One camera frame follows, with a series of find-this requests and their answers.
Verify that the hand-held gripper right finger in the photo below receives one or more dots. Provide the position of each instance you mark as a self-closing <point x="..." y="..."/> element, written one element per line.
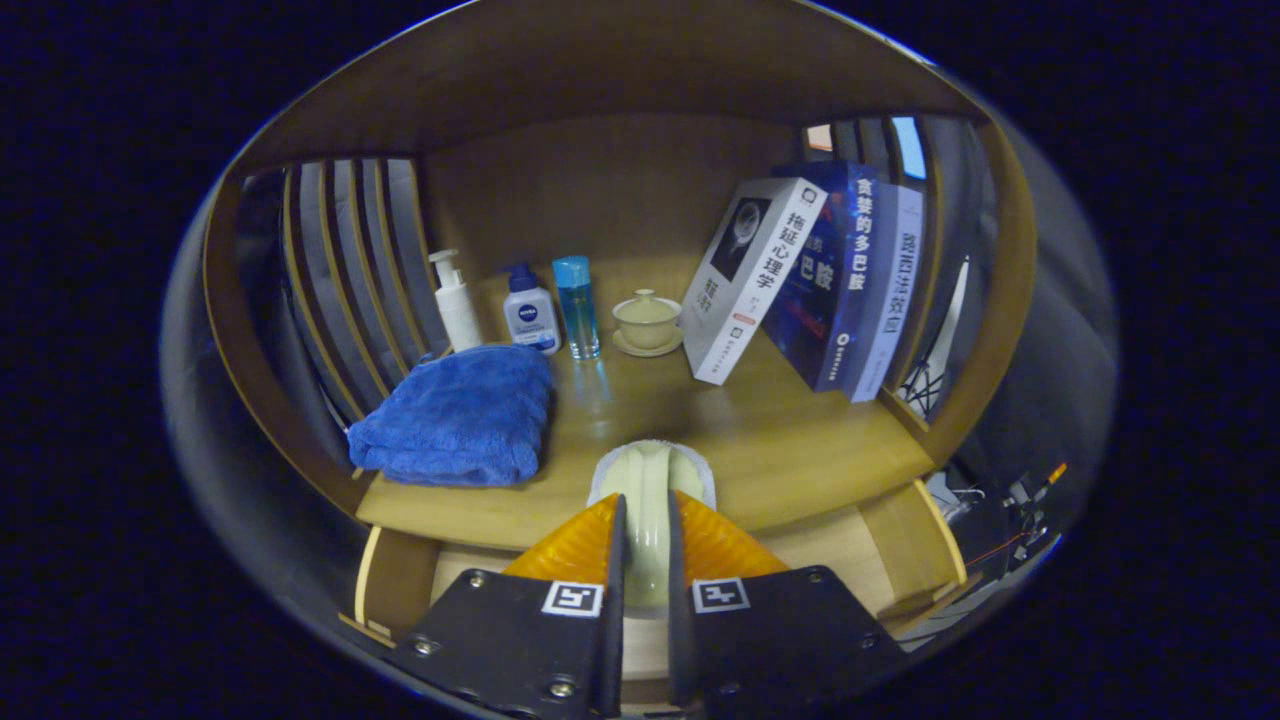
<point x="680" y="650"/>

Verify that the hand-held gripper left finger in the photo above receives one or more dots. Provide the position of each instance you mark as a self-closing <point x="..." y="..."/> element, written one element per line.
<point x="612" y="650"/>

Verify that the wooden drawer with black knob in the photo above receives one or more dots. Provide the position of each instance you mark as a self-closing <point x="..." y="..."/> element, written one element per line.
<point x="905" y="540"/>

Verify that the wooden countertop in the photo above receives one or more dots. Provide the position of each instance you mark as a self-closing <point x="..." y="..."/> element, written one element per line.
<point x="780" y="440"/>

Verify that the wooden cabinet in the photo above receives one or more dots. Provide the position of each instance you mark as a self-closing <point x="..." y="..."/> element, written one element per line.
<point x="600" y="60"/>

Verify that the folded blue towel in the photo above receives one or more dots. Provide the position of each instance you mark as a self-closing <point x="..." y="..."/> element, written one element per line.
<point x="460" y="420"/>

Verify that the cream lidded teacup with saucer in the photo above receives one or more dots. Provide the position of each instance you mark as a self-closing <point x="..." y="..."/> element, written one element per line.
<point x="647" y="320"/>

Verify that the clear blue bottle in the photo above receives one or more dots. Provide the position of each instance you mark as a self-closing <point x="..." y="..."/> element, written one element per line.
<point x="578" y="310"/>

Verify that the white bottle with blue cap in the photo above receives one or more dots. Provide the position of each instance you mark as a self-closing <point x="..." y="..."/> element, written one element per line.
<point x="530" y="315"/>

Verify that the white book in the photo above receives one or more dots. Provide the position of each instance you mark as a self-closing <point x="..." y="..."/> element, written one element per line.
<point x="745" y="290"/>

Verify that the white pump bottle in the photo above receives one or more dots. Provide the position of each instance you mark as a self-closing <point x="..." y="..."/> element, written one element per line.
<point x="458" y="315"/>

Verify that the dark blue book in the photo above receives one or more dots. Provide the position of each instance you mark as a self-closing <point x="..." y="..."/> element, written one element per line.
<point x="825" y="300"/>

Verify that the black device with orange tip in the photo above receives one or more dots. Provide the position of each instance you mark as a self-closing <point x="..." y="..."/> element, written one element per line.
<point x="1030" y="495"/>

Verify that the light blue book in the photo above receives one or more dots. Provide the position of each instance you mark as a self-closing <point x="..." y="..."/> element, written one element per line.
<point x="895" y="290"/>

